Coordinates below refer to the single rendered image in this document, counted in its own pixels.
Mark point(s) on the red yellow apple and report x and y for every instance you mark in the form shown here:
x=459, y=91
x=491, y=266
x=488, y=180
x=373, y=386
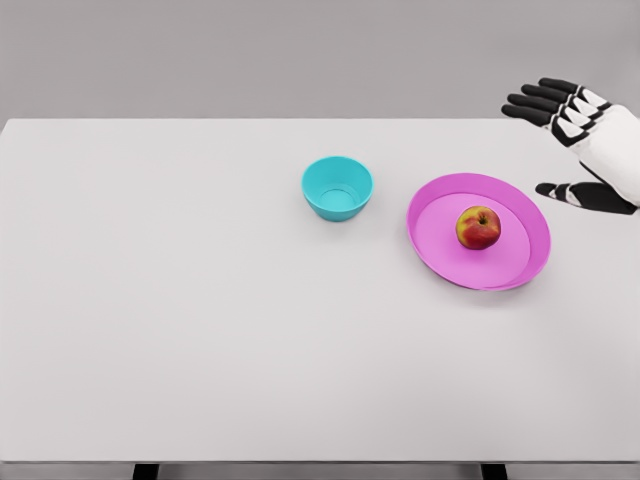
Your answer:
x=478, y=228

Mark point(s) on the pink plate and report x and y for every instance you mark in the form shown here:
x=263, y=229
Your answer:
x=440, y=250

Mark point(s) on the blue bowl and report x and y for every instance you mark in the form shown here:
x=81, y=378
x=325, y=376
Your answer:
x=338, y=190

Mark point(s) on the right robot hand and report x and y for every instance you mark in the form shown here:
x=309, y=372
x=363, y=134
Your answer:
x=611, y=145

